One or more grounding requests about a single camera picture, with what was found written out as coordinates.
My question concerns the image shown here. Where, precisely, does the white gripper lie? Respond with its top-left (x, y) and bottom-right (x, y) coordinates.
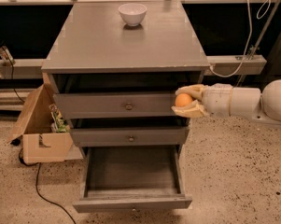
top-left (172, 84), bottom-right (232, 119)

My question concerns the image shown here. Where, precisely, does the orange fruit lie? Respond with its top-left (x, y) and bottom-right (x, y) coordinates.
top-left (175, 93), bottom-right (193, 107)

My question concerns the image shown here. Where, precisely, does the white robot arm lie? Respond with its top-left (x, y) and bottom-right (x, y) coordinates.
top-left (172, 79), bottom-right (281, 126)

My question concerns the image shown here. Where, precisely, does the grey top drawer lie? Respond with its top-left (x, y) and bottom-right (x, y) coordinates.
top-left (53, 72), bottom-right (201, 119)

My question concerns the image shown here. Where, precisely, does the grey drawer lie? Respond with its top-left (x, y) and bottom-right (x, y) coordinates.
top-left (73, 146), bottom-right (192, 213)
top-left (53, 72), bottom-right (201, 119)
top-left (71, 116), bottom-right (189, 147)

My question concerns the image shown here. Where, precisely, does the grey wooden drawer cabinet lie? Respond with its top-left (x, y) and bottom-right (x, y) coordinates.
top-left (41, 0), bottom-right (211, 154)

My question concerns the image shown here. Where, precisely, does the grey bottom drawer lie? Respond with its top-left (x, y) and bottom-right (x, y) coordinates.
top-left (73, 146), bottom-right (192, 213)

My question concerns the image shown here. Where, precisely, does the grey middle drawer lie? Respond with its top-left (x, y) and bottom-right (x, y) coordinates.
top-left (71, 116), bottom-right (189, 147)

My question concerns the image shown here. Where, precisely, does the metal stand pole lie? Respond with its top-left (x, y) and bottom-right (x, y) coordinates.
top-left (232, 0), bottom-right (281, 76)

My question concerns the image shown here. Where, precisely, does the dark grey side cabinet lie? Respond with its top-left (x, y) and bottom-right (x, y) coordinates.
top-left (266, 32), bottom-right (281, 83)

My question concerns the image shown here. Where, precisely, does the white ceramic bowl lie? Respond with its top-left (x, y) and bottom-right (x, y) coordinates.
top-left (119, 3), bottom-right (148, 26)

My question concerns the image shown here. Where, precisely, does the green packet in box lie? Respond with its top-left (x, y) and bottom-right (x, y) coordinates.
top-left (49, 104), bottom-right (69, 133)

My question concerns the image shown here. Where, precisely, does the open cardboard box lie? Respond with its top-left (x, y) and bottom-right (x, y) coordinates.
top-left (7, 73), bottom-right (85, 164)

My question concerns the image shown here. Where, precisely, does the white hanging cable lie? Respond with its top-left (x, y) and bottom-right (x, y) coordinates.
top-left (209, 0), bottom-right (273, 78)

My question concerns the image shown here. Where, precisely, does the grey window ledge rail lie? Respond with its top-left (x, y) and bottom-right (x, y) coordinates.
top-left (0, 55), bottom-right (267, 79)

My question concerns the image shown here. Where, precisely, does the black floor cable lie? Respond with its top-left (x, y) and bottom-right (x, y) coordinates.
top-left (18, 147), bottom-right (77, 224)

